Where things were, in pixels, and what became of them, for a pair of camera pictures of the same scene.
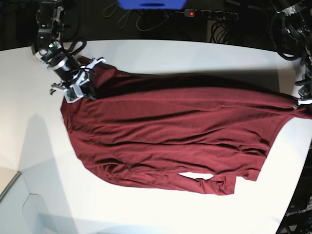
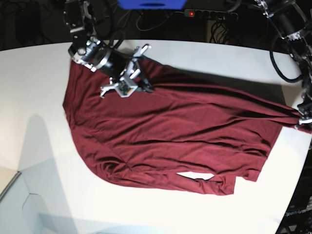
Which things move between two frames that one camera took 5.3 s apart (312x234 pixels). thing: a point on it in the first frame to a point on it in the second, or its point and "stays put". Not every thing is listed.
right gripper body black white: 305,93 to 305,109
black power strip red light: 204,13 stays put
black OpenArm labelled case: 298,219 stays put
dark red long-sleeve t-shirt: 196,134 stays put
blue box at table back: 151,4 stays put
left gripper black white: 72,87 to 122,68
